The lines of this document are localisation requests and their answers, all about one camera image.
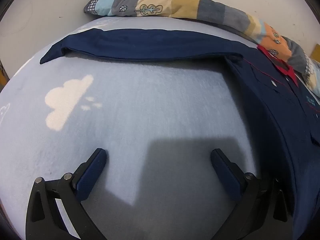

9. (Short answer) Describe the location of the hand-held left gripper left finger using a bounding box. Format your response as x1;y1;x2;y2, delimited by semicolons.
25;148;108;240

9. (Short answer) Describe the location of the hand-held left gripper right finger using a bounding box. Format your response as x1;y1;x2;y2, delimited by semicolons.
210;149;292;240

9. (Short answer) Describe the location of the navy blue jacket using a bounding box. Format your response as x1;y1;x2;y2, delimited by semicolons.
39;28;320;240

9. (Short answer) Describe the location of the light blue cloud bed sheet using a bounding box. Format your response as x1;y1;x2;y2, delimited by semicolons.
0;16;297;240

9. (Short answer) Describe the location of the wooden headboard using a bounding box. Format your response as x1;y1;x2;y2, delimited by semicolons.
310;44;320;63

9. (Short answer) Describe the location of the patchwork quilt roll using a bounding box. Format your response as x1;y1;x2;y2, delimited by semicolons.
83;0;320;95

